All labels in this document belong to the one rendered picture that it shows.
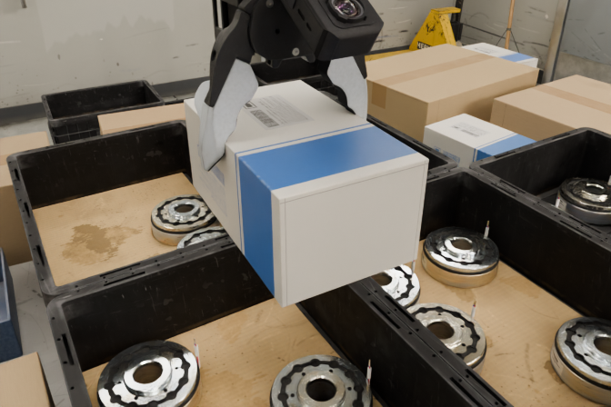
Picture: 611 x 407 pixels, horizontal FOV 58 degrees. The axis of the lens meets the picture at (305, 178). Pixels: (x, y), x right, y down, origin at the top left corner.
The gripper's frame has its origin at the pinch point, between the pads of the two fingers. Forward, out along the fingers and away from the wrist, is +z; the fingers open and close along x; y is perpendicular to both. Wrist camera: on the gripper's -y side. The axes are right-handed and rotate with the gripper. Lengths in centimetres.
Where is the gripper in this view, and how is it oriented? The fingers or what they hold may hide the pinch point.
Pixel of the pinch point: (292, 155)
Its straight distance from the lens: 46.1
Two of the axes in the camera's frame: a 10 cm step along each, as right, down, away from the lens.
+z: 0.0, 8.8, 4.7
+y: -4.7, -4.2, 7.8
